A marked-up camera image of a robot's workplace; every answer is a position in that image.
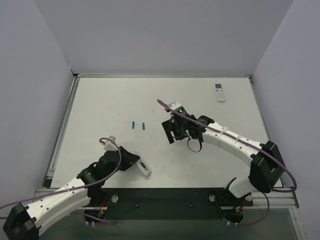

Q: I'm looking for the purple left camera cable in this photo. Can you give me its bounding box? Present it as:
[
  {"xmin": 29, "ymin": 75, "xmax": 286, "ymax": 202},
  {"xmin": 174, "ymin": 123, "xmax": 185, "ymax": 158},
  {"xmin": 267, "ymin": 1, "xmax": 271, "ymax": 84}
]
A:
[{"xmin": 0, "ymin": 137, "xmax": 123, "ymax": 220}]

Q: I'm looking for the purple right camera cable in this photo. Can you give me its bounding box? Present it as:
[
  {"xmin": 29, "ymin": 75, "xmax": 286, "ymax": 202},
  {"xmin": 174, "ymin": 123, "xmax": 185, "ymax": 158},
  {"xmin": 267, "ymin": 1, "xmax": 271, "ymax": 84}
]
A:
[{"xmin": 156, "ymin": 98, "xmax": 298, "ymax": 192}]

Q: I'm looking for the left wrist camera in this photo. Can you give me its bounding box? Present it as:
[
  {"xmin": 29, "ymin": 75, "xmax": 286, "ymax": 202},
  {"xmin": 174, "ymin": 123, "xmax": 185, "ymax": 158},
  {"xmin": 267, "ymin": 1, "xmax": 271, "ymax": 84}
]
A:
[{"xmin": 99, "ymin": 136, "xmax": 117, "ymax": 152}]

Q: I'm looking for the purple camera cable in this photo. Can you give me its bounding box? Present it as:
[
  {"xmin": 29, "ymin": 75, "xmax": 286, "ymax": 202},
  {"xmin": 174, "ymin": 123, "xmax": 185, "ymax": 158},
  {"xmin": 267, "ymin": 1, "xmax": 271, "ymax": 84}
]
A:
[
  {"xmin": 0, "ymin": 137, "xmax": 123, "ymax": 220},
  {"xmin": 156, "ymin": 98, "xmax": 298, "ymax": 192}
]

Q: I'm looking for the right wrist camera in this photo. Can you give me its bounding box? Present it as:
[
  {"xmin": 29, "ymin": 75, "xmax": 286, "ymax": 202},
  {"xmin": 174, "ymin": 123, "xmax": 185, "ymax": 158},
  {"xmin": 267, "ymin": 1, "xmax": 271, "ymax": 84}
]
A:
[{"xmin": 165, "ymin": 102, "xmax": 185, "ymax": 114}]

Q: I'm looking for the small white remote control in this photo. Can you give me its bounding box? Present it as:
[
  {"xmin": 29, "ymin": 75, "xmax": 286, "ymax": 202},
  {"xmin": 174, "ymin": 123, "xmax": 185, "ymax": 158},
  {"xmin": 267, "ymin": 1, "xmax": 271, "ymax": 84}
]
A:
[{"xmin": 214, "ymin": 83, "xmax": 226, "ymax": 103}]

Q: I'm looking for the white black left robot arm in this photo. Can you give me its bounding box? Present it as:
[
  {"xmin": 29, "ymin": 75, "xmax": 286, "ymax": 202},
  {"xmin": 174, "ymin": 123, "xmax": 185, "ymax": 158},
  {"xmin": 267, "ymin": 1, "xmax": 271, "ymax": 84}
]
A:
[{"xmin": 2, "ymin": 146, "xmax": 141, "ymax": 240}]

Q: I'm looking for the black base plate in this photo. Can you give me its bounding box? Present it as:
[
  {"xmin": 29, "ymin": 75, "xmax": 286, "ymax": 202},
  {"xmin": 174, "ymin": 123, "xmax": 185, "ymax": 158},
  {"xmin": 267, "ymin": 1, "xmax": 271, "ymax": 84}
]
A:
[{"xmin": 84, "ymin": 187, "xmax": 253, "ymax": 221}]

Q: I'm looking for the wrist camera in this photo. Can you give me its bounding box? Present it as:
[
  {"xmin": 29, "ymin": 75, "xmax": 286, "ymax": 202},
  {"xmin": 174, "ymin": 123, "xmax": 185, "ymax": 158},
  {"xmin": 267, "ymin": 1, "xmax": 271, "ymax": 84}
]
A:
[
  {"xmin": 165, "ymin": 102, "xmax": 185, "ymax": 114},
  {"xmin": 99, "ymin": 136, "xmax": 117, "ymax": 152}
]

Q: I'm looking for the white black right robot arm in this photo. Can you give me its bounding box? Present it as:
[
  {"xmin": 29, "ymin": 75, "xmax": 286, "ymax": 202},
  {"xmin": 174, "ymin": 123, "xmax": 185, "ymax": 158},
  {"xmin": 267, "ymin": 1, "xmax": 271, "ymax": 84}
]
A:
[{"xmin": 161, "ymin": 114, "xmax": 284, "ymax": 199}]

